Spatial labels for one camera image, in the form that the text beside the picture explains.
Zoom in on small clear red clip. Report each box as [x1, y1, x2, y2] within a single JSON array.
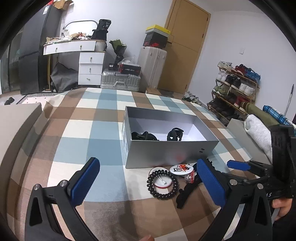
[[184, 170, 195, 184]]

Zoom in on black fabric hair accessory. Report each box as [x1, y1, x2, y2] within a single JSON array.
[[176, 174, 202, 209]]

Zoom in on red white round badge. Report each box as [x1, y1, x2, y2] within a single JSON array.
[[170, 164, 194, 176]]

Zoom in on black spiral hair tie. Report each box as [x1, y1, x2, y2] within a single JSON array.
[[146, 169, 179, 200]]

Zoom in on small black hair claw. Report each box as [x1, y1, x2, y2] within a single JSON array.
[[166, 128, 184, 141]]

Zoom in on large black hair claw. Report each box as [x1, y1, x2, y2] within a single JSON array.
[[131, 131, 158, 141]]

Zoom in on person's right hand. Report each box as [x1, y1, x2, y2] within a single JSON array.
[[272, 198, 293, 221]]

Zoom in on person's left hand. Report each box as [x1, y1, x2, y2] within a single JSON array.
[[139, 235, 154, 241]]

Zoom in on white grey pillow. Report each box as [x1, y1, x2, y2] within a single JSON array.
[[244, 114, 273, 163]]

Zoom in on grey cardboard box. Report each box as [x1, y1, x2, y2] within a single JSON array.
[[122, 106, 219, 169]]

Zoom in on olive green blanket roll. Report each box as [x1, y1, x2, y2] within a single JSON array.
[[245, 103, 279, 128]]

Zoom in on blue plaid cloth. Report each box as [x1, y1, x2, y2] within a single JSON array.
[[262, 105, 295, 132]]

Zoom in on shoe rack with shoes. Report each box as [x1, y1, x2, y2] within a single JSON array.
[[207, 61, 261, 125]]

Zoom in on small cardboard box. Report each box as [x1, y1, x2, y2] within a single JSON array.
[[145, 88, 162, 96]]

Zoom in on white upright suitcase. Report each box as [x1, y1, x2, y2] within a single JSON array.
[[137, 46, 167, 92]]

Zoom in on wooden door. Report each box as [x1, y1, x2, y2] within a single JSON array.
[[158, 1, 211, 94]]

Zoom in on black red box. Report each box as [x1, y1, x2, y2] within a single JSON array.
[[119, 63, 141, 76]]

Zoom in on stacked shoe boxes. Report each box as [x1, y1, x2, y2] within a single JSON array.
[[143, 25, 171, 49]]

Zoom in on silver lying suitcase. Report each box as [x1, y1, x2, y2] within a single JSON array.
[[100, 69, 141, 92]]

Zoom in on green flower bouquet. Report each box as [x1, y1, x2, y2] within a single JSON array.
[[109, 40, 127, 64]]

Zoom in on white desk with drawers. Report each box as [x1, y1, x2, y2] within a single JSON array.
[[43, 40, 107, 86]]

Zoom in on dark grey refrigerator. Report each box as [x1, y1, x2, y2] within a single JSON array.
[[18, 5, 62, 95]]

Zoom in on black bag on desk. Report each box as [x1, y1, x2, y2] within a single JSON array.
[[91, 19, 111, 41]]

